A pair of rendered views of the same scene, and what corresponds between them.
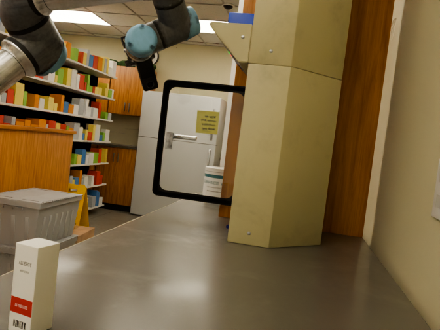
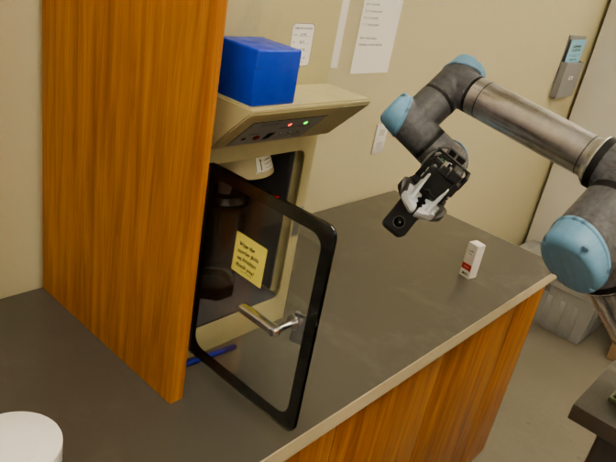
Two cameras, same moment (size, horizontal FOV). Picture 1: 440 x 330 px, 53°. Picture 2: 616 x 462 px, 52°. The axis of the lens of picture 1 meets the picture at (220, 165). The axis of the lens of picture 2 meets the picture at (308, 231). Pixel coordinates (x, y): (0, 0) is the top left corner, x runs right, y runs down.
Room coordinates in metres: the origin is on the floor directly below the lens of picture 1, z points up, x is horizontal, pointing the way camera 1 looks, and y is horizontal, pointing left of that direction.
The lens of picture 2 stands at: (2.28, 0.59, 1.76)
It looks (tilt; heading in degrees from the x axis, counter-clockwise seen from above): 24 degrees down; 208
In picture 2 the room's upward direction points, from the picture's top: 11 degrees clockwise
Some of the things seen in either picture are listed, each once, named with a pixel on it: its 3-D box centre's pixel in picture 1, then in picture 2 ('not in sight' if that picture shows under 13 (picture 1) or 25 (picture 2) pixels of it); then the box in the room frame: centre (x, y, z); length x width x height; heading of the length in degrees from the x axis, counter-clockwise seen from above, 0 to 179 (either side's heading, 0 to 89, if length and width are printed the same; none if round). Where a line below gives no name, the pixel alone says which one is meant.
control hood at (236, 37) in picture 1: (237, 55); (290, 121); (1.32, -0.01, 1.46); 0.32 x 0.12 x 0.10; 170
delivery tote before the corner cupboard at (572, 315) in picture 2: not in sight; (555, 291); (-1.37, 0.32, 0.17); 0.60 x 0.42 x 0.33; 78
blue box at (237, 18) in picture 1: (245, 31); (256, 70); (1.42, -0.03, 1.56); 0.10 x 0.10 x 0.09; 80
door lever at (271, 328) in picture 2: not in sight; (267, 317); (1.53, 0.14, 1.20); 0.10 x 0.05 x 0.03; 80
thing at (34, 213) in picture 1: (36, 216); not in sight; (3.23, 1.30, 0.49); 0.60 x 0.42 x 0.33; 170
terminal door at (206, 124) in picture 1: (201, 142); (249, 296); (1.49, 0.07, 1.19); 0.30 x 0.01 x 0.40; 80
